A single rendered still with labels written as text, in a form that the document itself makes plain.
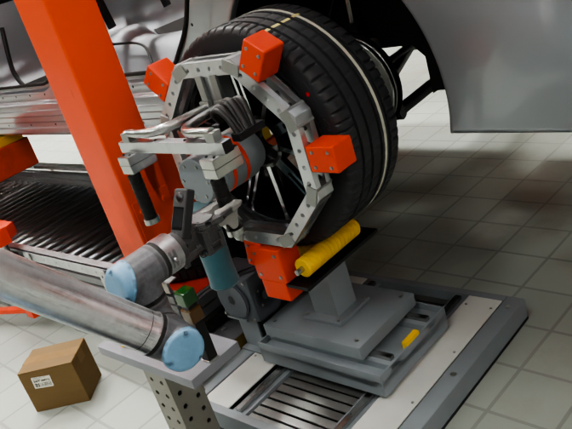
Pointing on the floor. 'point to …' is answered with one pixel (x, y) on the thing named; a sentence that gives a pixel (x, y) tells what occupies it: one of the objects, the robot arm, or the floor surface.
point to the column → (182, 404)
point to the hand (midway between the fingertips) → (231, 199)
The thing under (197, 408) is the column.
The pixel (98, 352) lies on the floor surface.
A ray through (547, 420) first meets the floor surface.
